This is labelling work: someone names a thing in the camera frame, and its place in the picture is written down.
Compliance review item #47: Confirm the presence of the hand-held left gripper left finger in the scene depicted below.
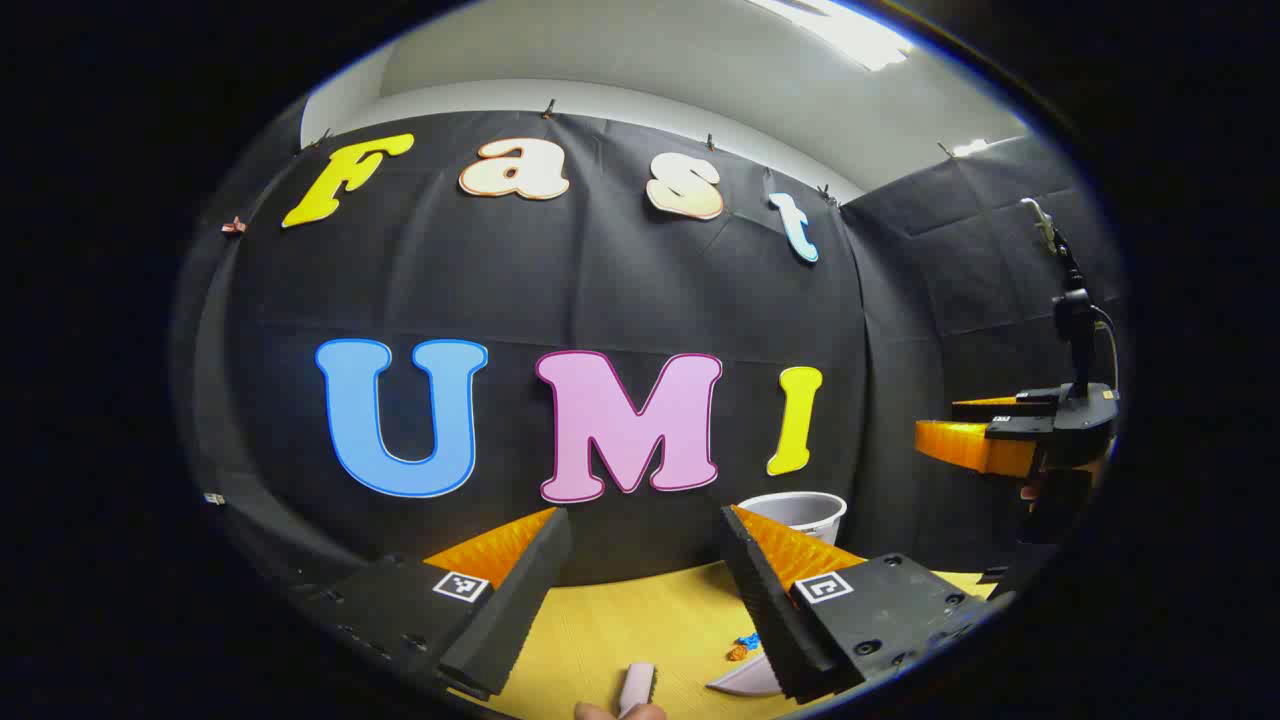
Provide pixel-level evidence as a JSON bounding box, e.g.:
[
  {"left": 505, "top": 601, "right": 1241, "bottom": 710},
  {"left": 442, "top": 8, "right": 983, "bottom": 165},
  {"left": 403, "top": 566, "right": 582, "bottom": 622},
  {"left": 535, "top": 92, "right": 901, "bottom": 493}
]
[{"left": 285, "top": 507, "right": 573, "bottom": 701}]

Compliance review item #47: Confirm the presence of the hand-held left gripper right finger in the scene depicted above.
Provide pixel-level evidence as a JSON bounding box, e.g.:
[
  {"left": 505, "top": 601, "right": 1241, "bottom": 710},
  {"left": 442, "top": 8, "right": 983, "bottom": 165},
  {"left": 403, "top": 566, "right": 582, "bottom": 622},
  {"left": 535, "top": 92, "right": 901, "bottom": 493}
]
[{"left": 720, "top": 504, "right": 1001, "bottom": 703}]

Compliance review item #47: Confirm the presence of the pink dustpan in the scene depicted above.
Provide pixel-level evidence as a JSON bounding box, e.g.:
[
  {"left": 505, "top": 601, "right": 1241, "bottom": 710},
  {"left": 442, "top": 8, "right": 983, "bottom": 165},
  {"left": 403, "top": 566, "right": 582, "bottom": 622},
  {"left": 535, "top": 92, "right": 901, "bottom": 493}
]
[{"left": 705, "top": 650, "right": 786, "bottom": 698}]

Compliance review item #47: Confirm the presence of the white ribbed garbage bin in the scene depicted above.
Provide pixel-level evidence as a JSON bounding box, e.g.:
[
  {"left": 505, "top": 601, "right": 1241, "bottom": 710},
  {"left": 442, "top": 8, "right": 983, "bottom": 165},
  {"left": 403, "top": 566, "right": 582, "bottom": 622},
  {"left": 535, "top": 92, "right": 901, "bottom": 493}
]
[{"left": 737, "top": 491, "right": 848, "bottom": 546}]

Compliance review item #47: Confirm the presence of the small pink broom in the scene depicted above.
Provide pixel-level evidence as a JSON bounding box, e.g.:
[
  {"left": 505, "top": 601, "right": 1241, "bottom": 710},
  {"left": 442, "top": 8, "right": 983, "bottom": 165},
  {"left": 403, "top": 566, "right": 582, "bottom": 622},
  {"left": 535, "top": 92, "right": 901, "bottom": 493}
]
[{"left": 618, "top": 661, "right": 657, "bottom": 717}]

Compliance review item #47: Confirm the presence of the yellow wooden desktop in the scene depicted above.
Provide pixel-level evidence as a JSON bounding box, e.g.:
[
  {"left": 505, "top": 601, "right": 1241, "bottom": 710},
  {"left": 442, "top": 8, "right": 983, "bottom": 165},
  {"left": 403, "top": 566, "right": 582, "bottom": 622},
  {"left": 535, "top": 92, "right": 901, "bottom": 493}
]
[{"left": 450, "top": 560, "right": 996, "bottom": 720}]

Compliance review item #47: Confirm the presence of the ceiling light panel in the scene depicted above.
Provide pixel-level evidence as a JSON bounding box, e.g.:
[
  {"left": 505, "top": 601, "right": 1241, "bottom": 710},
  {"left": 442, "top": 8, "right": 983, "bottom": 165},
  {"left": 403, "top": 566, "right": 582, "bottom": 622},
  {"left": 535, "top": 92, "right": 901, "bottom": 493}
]
[{"left": 745, "top": 0, "right": 916, "bottom": 73}]

